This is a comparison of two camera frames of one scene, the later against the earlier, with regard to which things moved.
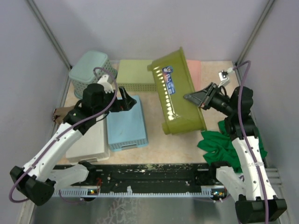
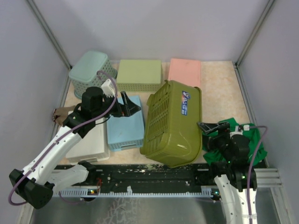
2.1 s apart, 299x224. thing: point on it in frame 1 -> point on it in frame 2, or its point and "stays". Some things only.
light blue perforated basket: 126,129 stays
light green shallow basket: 133,75 stays
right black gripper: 203,98 -> 209,127
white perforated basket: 92,145 stays
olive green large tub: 173,80 -> 172,137
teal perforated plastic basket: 83,73 stays
